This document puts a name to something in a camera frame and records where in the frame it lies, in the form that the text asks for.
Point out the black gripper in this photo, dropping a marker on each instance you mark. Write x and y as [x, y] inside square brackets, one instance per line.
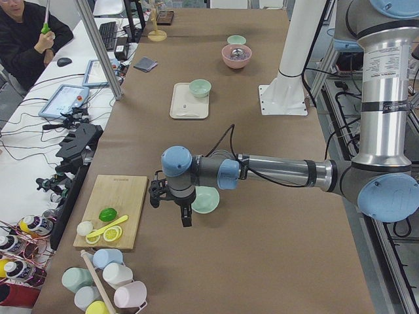
[182, 203]

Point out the green bowl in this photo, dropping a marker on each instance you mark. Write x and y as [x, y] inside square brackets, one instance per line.
[236, 39]
[200, 87]
[207, 200]

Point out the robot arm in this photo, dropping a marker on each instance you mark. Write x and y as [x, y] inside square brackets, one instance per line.
[377, 180]

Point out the bamboo cutting board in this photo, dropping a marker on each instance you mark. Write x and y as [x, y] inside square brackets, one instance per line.
[116, 202]

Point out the yellow plastic knife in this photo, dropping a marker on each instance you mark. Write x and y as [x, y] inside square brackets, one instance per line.
[103, 229]

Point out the lemon slice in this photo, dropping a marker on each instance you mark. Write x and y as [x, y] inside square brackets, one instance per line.
[92, 239]
[112, 234]

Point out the green lime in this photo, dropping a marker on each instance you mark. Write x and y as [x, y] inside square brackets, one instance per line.
[108, 214]

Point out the white plastic cup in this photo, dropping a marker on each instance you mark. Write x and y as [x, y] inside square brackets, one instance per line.
[117, 275]

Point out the blue plastic cup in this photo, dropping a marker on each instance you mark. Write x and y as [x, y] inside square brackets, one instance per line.
[104, 257]

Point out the pink plastic cup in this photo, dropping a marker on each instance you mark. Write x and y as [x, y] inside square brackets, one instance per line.
[133, 294]

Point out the white garlic bulb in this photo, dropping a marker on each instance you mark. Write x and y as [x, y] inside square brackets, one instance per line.
[84, 228]

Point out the cream serving tray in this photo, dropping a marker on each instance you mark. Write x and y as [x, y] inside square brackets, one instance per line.
[185, 106]

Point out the wooden cup rack rod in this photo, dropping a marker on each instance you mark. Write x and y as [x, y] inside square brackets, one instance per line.
[96, 279]

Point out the green bowl on tray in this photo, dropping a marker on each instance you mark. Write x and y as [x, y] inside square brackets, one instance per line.
[200, 87]

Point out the black plastic rack stand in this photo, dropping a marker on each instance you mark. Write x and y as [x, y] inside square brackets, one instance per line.
[72, 146]

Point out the yellow plastic cup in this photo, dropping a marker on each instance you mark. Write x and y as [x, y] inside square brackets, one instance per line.
[97, 307]

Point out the green plastic cup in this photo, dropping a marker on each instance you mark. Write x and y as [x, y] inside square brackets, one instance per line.
[75, 278]

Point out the grey plastic cup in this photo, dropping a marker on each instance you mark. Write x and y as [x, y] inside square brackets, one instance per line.
[85, 296]

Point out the grey folded cloth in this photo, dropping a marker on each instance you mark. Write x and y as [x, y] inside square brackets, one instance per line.
[145, 64]

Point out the far teach pendant tablet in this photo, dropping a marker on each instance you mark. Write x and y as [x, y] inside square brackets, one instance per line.
[94, 76]

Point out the teach pendant tablet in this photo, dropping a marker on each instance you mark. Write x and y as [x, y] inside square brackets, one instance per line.
[94, 76]
[64, 100]

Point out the pink bowl with ice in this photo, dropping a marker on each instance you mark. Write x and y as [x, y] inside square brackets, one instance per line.
[238, 63]

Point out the near teach pendant tablet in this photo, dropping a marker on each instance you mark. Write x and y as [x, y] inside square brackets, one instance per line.
[64, 100]

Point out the metal ice scoop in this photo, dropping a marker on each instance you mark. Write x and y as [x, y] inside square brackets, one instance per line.
[236, 53]

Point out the wooden mug tree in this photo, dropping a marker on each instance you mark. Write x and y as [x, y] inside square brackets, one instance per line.
[156, 34]

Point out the black computer mouse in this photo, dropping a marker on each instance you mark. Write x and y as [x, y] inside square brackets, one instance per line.
[61, 62]

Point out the black keyboard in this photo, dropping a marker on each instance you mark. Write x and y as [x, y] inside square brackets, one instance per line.
[108, 33]

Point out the person in black sweater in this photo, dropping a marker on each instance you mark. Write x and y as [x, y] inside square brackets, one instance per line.
[25, 50]

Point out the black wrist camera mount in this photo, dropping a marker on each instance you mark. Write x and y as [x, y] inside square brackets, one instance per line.
[159, 190]

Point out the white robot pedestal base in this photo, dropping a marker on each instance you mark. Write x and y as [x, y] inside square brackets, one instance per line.
[285, 94]

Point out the aluminium frame post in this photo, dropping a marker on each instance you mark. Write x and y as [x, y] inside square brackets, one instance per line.
[93, 33]

